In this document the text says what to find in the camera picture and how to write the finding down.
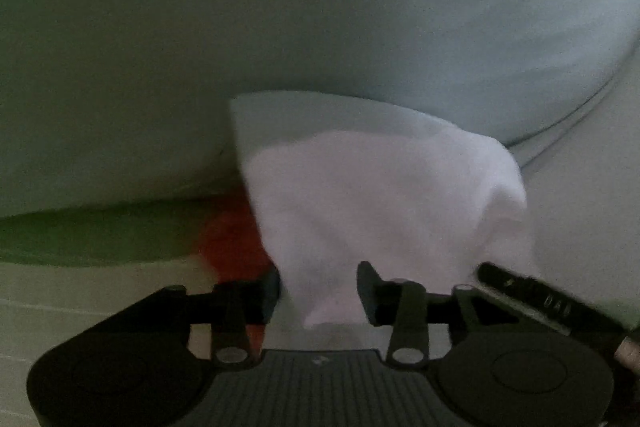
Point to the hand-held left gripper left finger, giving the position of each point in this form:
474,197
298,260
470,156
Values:
270,294

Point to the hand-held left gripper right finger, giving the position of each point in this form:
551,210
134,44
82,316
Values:
369,292

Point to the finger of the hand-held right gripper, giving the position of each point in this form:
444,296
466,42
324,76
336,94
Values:
505,282

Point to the white shirt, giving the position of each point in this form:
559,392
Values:
375,207

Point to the red checked folded garment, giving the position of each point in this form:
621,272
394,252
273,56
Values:
225,247

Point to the green grid bed sheet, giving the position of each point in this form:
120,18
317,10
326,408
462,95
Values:
75,292

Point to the light blue printed quilt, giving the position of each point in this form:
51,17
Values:
300,32

